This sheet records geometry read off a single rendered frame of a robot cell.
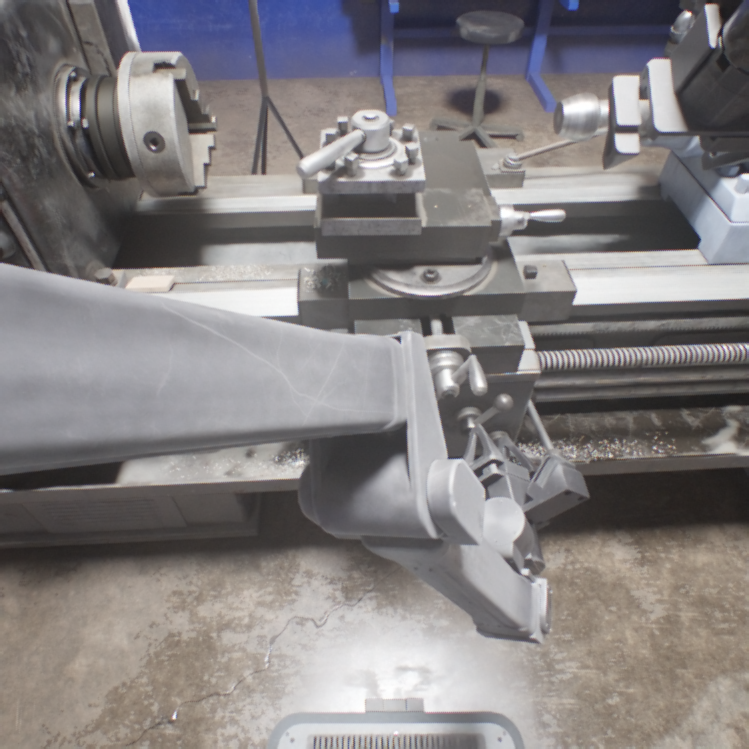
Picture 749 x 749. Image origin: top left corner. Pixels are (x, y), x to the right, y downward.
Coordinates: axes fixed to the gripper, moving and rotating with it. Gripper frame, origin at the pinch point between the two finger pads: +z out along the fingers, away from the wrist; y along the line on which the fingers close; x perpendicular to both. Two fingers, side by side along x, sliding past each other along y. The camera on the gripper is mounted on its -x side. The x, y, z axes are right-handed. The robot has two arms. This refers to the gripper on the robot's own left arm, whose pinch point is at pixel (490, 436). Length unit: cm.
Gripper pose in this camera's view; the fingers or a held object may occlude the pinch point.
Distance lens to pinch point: 82.6
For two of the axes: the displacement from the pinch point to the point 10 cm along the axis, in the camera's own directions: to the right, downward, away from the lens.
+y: -8.0, -3.6, -4.9
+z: -0.6, -7.6, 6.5
